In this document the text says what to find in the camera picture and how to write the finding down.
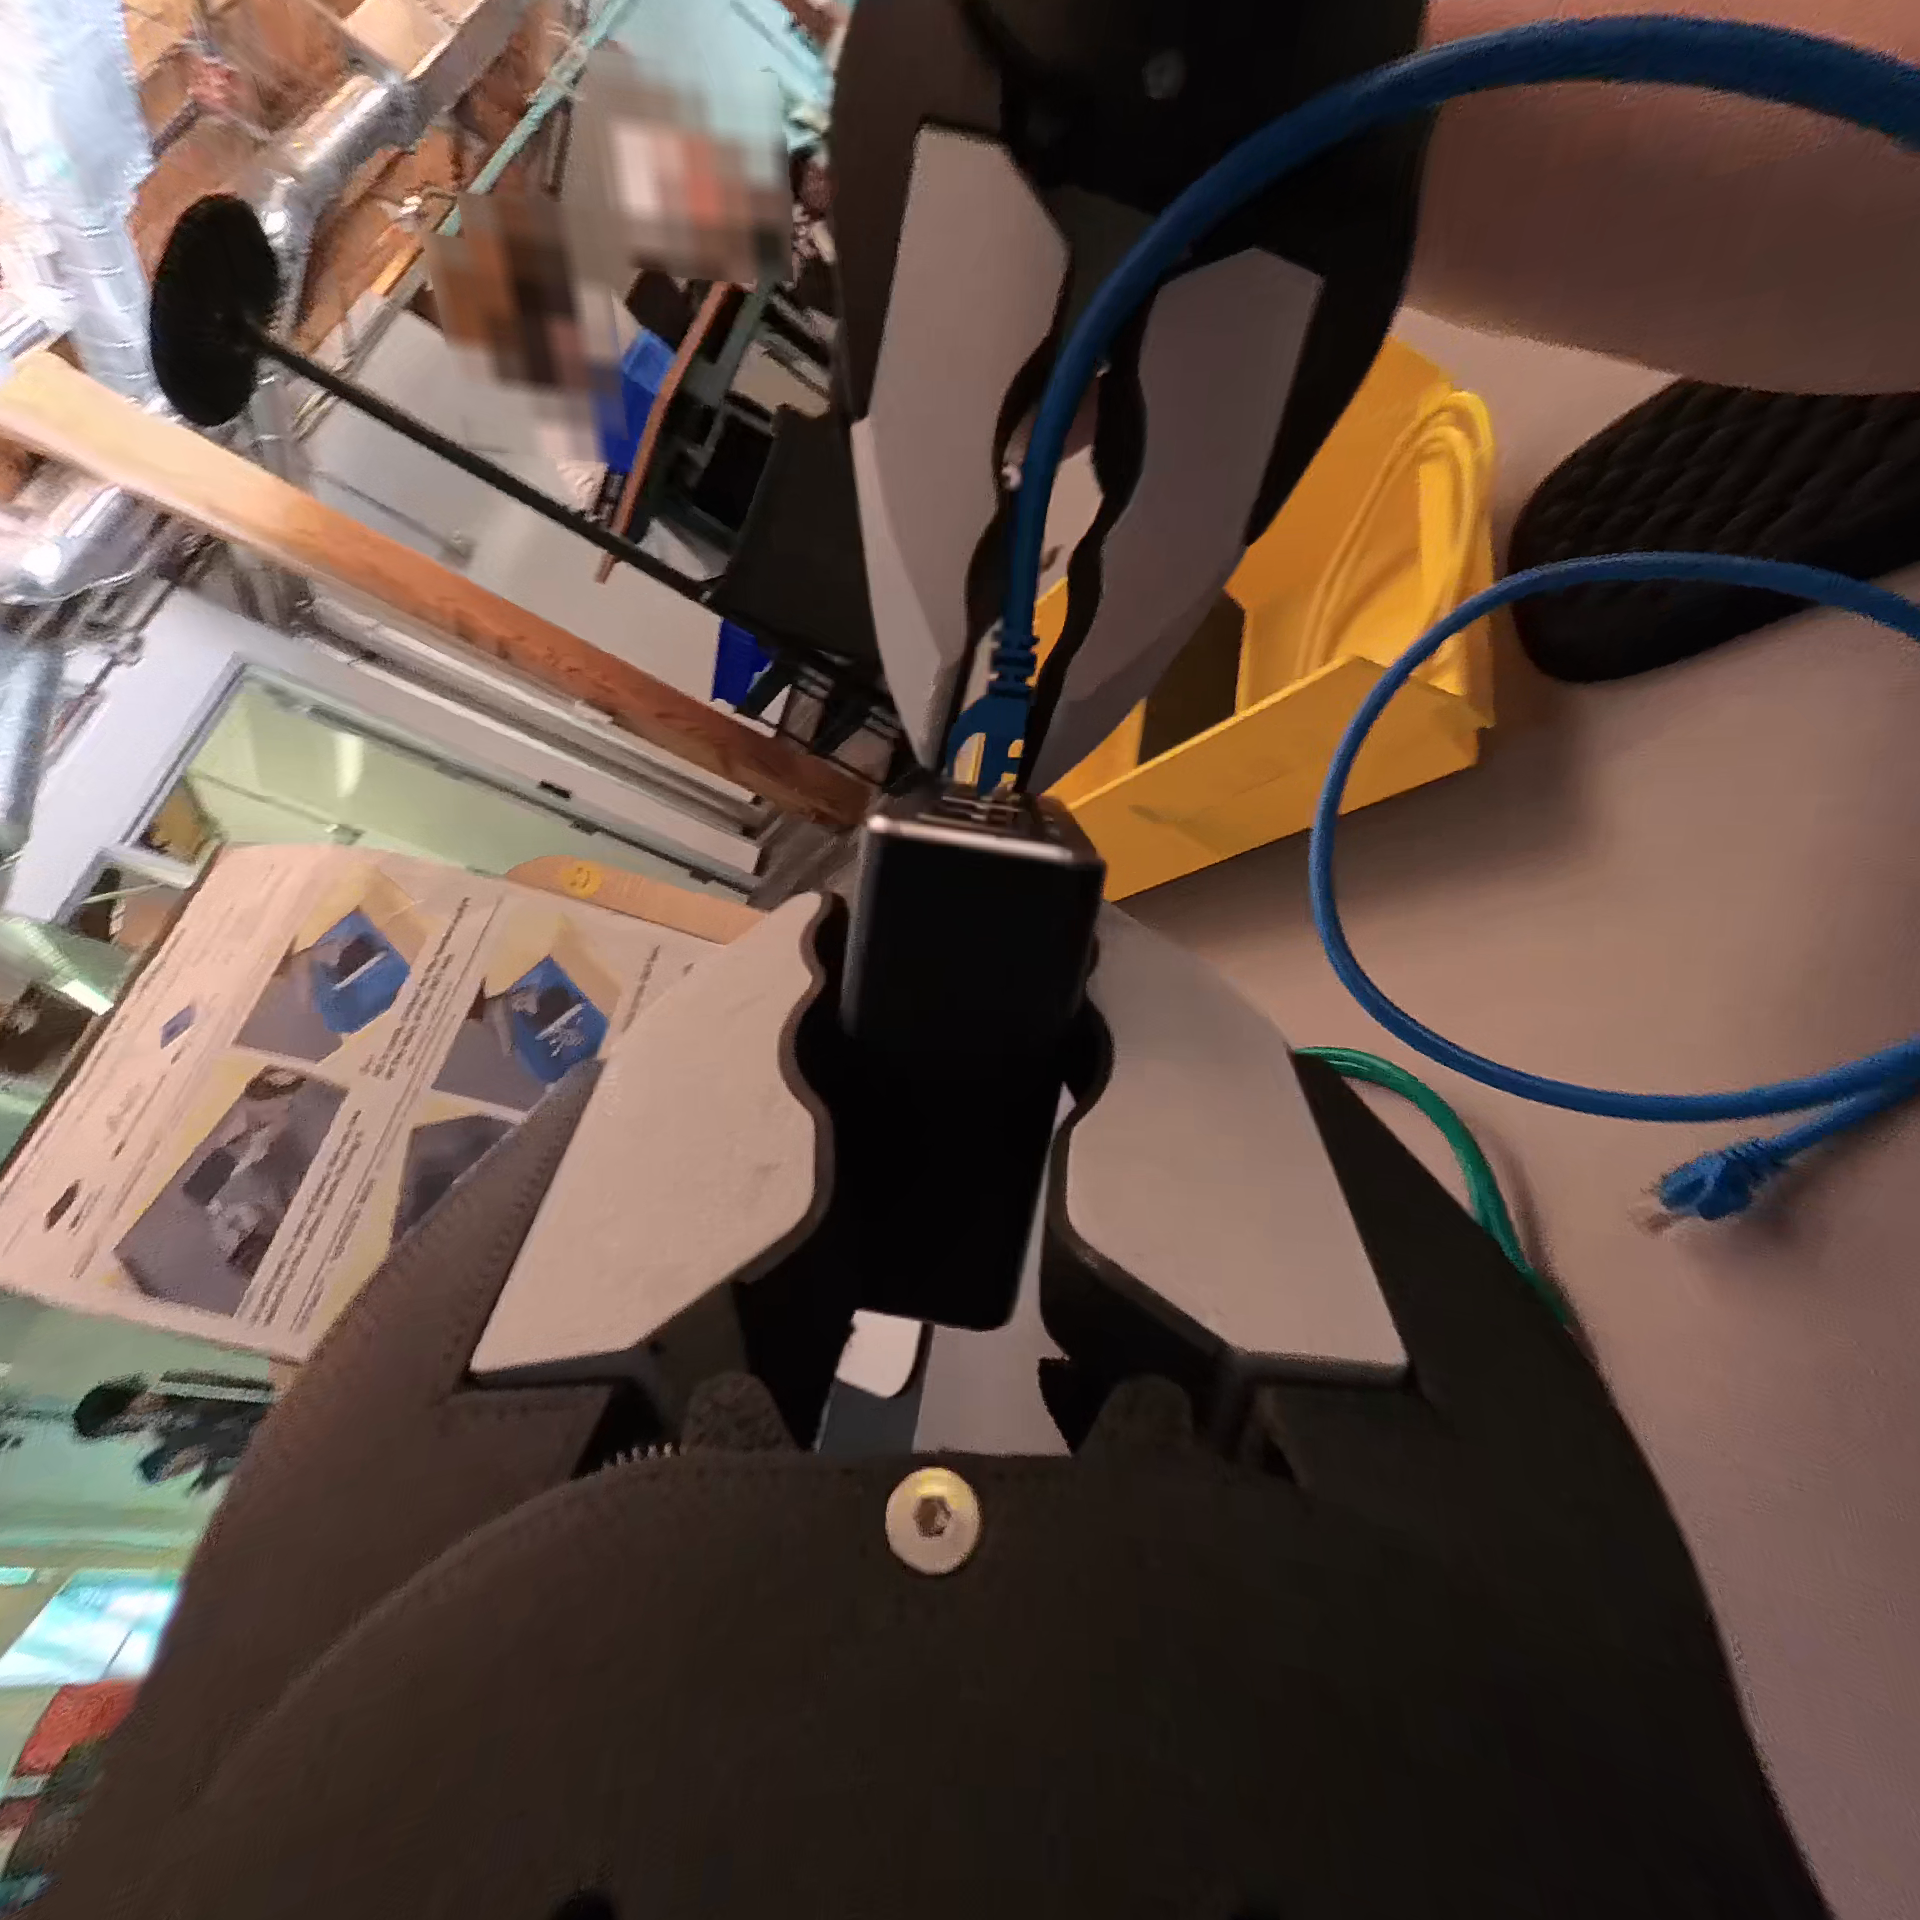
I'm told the yellow plastic bin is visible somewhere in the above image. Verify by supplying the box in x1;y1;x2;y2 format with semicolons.
1048;335;1505;905

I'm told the silver metal duct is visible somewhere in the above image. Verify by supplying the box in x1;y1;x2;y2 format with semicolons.
251;71;441;259

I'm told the blue storage bin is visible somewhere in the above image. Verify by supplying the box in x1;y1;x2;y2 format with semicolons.
710;613;801;711
593;326;682;470

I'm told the black chair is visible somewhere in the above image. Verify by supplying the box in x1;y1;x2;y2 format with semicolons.
717;401;889;723

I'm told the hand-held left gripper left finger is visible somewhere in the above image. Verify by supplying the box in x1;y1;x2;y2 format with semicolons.
469;891;838;1384

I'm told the person's right forearm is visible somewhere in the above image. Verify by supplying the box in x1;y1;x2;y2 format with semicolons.
1410;0;1920;394

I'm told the wooden-top metal table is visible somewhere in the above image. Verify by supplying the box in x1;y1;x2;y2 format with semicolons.
593;275;846;590

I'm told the blue ethernet cable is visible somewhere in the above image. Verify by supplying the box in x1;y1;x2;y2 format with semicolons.
941;15;1920;1234

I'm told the black ethernet port adapter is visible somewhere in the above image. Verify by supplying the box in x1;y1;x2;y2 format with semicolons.
834;790;1112;1335

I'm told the printed instruction sheet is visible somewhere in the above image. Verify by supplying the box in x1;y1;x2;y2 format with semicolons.
0;841;754;1365

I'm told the brown cardboard board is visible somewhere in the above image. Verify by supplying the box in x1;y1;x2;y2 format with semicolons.
504;850;761;951

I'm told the green cable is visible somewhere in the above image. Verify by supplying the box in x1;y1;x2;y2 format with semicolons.
1297;1043;1580;1335

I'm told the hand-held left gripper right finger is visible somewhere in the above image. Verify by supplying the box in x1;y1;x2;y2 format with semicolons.
1045;899;1412;1384

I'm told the black round-base stand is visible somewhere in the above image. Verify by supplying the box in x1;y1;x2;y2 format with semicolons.
149;192;725;606

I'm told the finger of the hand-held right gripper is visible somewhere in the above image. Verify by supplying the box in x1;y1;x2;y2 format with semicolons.
848;122;1076;781
1036;246;1325;786

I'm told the black textured pad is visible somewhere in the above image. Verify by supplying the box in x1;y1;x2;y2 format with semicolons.
1506;375;1920;688

